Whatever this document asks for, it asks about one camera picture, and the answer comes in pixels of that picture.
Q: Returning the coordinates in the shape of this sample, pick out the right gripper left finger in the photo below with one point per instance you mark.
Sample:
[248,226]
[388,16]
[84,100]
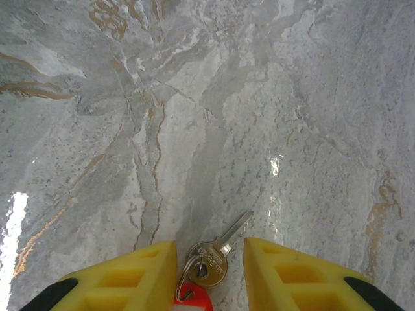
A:
[129,282]

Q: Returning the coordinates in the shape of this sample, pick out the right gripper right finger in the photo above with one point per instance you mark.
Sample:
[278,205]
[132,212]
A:
[291,282]

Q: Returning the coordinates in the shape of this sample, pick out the silver split keyring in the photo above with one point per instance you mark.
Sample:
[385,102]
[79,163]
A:
[179,282]

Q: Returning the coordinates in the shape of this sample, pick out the red plastic key tag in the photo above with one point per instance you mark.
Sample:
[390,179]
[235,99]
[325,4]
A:
[197,301]

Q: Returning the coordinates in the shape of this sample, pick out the silver key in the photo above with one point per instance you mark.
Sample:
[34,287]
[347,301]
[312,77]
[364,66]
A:
[209,265]

